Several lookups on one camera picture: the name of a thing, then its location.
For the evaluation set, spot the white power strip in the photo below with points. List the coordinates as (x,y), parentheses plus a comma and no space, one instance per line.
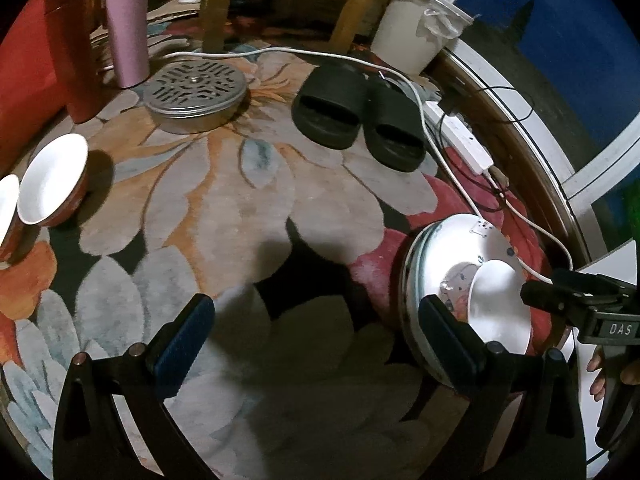
(462,135)

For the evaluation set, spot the black slipper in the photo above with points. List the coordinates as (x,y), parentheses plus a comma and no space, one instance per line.
(397,130)
(330,105)

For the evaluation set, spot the wooden chair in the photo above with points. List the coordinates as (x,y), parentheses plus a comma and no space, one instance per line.
(217,10)

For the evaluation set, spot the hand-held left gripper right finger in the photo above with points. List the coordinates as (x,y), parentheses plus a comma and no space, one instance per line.
(447,345)

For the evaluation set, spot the white bin with plastic bag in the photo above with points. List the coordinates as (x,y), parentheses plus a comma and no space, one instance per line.
(405,25)

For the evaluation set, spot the person's right hand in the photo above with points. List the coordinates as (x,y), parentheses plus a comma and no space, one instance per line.
(597,370)

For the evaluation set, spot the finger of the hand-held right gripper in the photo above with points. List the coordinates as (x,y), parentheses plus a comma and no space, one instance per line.
(550,297)
(585,280)

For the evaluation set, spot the red tumbler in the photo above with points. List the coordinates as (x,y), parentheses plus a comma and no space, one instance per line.
(75,60)

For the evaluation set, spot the floral rug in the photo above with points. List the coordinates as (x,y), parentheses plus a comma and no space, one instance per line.
(250,200)

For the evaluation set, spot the round perforated metal tin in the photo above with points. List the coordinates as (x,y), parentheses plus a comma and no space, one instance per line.
(195,90)

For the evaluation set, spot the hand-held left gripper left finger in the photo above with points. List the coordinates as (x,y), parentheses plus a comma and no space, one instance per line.
(182,345)

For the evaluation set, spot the white bowl with red outside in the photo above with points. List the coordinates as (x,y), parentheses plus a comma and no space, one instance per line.
(500,310)
(50,180)
(7,210)

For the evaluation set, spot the red cushion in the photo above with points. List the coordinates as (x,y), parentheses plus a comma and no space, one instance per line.
(22,60)

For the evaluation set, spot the white blue-rimmed plate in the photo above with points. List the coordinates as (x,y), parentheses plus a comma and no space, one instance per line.
(406,310)

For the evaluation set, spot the pink tumbler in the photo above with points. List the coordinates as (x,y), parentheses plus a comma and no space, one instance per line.
(127,25)

